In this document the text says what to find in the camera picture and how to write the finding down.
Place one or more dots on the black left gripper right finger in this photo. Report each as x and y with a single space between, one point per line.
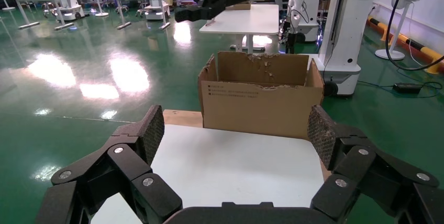
364 174

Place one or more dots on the white robot torso column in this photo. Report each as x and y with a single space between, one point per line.
347 42

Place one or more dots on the big brown cardboard box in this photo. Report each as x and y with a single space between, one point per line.
260 111

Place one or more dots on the flat brown carton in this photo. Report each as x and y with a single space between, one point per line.
239 6

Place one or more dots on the yellow black floor curb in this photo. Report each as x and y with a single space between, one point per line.
425 52

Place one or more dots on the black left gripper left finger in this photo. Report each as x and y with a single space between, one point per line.
114 167

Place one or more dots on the black power adapter brick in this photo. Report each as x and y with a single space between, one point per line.
407 88

